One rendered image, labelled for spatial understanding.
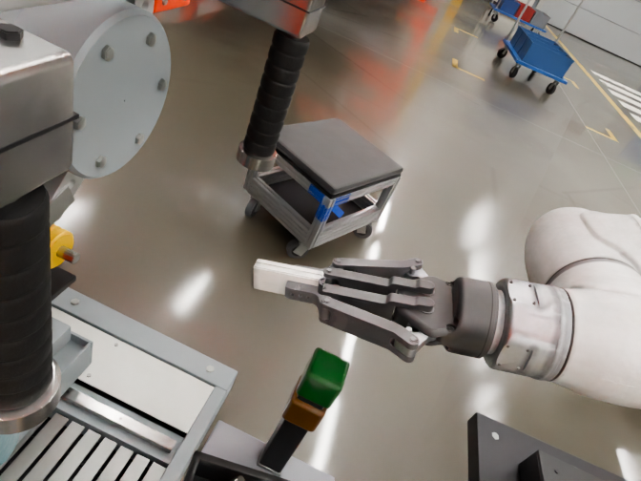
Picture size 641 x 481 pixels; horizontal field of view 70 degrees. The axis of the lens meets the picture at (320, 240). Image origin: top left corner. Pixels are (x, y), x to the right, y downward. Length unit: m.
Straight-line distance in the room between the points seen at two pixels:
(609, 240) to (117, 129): 0.49
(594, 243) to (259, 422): 0.86
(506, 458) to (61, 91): 0.99
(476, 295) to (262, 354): 0.92
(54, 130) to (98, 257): 1.26
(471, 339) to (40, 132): 0.37
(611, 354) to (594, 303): 0.05
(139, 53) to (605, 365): 0.44
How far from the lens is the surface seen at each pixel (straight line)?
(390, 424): 1.33
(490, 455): 1.04
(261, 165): 0.52
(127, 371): 1.12
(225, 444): 0.65
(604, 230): 0.60
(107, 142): 0.38
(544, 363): 0.46
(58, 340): 1.00
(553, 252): 0.58
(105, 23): 0.34
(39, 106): 0.18
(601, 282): 0.51
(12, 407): 0.30
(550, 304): 0.46
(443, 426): 1.42
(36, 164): 0.20
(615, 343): 0.47
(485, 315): 0.44
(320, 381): 0.47
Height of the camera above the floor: 1.03
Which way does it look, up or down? 37 degrees down
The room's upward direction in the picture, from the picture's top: 25 degrees clockwise
